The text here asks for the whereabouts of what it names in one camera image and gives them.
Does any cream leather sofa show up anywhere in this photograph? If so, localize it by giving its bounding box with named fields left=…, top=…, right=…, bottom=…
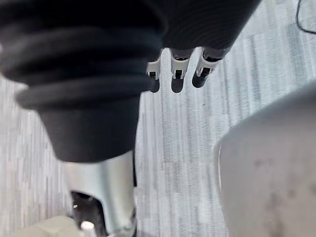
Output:
left=14, top=214, right=86, bottom=237

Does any black floor cable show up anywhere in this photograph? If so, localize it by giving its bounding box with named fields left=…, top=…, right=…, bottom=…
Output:
left=295, top=0, right=316, bottom=34

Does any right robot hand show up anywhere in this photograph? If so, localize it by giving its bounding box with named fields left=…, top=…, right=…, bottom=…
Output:
left=0, top=0, right=262, bottom=237

